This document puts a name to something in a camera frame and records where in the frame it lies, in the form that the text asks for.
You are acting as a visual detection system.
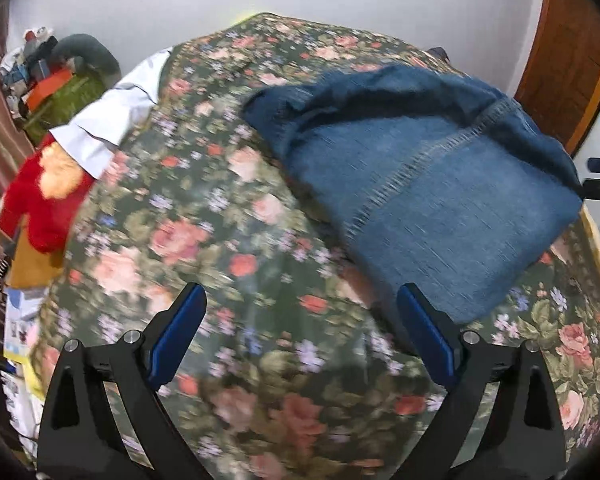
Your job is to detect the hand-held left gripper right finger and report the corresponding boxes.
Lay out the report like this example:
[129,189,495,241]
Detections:
[390,283,566,480]

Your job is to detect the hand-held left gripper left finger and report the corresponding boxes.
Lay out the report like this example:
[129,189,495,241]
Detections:
[36,282,216,480]

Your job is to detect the blue denim jacket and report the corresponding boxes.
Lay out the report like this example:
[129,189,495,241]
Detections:
[242,62,584,323]

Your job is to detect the floral bed blanket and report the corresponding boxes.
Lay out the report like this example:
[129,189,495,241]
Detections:
[27,12,600,480]

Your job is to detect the wooden door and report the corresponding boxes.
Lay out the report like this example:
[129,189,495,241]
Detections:
[514,0,600,157]

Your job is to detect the mustard yellow cloth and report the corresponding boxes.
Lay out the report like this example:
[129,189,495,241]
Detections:
[7,215,67,289]

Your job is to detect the red plush toy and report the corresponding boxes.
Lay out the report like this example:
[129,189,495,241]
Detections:
[0,135,97,254]

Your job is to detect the white pillow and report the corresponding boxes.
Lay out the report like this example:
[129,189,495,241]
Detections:
[50,46,174,181]

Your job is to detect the orange box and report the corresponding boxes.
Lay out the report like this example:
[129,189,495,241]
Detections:
[27,67,74,111]

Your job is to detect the dark green plush toy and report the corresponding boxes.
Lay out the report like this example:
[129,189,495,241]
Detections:
[50,33,123,87]

